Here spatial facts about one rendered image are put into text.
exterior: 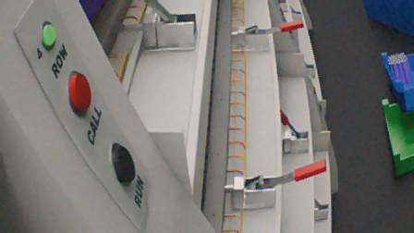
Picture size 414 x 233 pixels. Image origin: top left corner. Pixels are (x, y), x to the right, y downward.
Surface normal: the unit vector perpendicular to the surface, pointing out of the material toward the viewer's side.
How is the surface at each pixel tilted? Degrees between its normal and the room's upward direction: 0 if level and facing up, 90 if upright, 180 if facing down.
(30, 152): 90
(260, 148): 19
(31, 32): 90
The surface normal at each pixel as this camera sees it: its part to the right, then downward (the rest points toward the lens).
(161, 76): -0.06, -0.77
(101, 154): 0.92, -0.26
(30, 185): -0.05, 0.65
